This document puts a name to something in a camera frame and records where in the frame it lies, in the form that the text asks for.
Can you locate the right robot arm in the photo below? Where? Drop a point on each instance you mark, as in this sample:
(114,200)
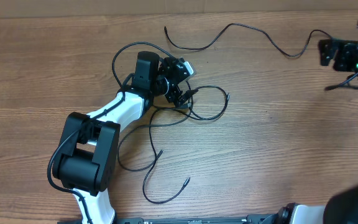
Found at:
(341,208)

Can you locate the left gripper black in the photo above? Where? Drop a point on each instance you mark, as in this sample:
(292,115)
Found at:
(164,65)

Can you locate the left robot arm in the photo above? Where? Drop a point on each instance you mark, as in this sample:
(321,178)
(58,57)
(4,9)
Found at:
(84,161)

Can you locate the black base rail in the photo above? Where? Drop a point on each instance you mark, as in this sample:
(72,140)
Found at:
(250,219)

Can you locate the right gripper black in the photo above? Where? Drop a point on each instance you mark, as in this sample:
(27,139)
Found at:
(342,50)

